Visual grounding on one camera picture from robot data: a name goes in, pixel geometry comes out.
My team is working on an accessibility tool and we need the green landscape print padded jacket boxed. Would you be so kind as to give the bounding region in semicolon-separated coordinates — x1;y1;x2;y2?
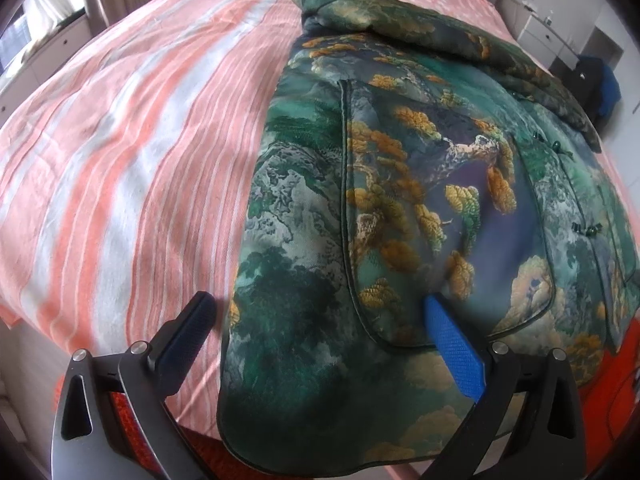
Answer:
216;0;640;464

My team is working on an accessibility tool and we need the red textured mat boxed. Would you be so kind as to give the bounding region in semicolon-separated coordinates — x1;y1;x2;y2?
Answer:
30;345;640;480

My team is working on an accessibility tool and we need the dark jacket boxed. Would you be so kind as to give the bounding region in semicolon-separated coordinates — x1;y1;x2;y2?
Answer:
560;55;608;121

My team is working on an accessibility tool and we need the blue cloth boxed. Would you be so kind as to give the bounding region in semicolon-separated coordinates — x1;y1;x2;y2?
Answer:
600;65;624;121

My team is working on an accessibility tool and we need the white dresser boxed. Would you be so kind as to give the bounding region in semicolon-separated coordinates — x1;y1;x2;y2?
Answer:
517;7;583;68

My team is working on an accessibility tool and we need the pink striped bedsheet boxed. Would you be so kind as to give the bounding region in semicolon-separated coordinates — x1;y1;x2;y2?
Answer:
0;0;626;480

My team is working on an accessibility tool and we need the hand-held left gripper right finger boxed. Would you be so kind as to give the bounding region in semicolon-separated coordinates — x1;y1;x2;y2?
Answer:
422;294;589;480

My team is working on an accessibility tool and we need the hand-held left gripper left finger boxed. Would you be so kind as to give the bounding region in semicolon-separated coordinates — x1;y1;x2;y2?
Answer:
52;291;219;480

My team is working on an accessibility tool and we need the white window-side cabinet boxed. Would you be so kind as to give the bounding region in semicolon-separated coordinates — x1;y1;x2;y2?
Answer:
0;15;106;126

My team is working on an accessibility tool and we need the window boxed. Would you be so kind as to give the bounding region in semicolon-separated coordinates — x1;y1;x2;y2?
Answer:
0;0;86;72

